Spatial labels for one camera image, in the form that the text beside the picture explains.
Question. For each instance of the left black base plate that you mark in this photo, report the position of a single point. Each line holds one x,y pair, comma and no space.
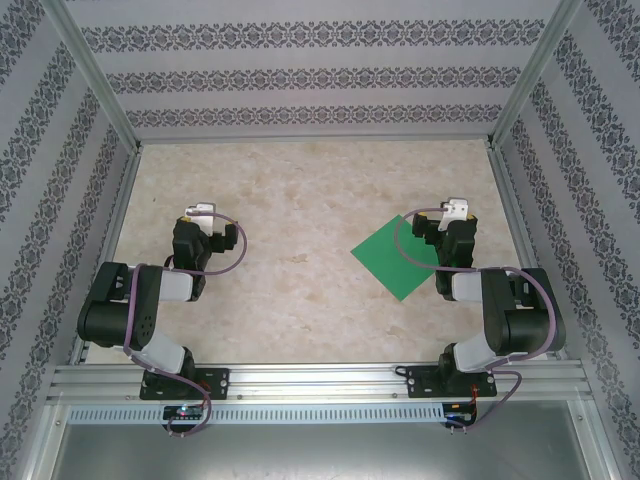
220,382

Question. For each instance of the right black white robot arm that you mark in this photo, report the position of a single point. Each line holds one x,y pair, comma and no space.
520,320

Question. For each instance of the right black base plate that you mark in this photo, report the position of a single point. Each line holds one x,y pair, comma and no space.
417,382

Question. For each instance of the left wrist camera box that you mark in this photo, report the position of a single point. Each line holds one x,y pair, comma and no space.
202,215

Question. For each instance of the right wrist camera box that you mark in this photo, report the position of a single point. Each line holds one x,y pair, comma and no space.
456,210

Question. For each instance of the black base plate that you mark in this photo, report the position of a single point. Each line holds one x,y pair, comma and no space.
220,382
417,382

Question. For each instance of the right small circuit board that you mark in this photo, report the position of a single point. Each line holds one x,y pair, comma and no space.
457,412

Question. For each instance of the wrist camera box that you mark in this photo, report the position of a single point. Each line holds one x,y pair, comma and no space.
202,215
456,210

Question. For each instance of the small circuit board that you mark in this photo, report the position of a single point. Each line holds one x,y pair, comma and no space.
182,412
457,412

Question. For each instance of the grey metal sheet panel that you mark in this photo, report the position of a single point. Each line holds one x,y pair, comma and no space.
320,455

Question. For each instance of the aluminium frame post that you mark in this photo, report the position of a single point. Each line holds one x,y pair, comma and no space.
532,75
100,82

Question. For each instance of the aluminium table side rail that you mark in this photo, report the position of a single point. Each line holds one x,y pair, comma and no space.
509,200
124,200

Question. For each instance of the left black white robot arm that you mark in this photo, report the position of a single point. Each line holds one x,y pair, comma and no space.
110,315

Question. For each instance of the green square paper sheet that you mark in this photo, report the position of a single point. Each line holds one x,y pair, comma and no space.
385,260

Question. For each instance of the aluminium mounting rail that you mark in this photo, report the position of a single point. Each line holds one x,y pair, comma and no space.
320,380

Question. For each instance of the left small circuit board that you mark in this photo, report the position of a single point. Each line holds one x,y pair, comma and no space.
182,412

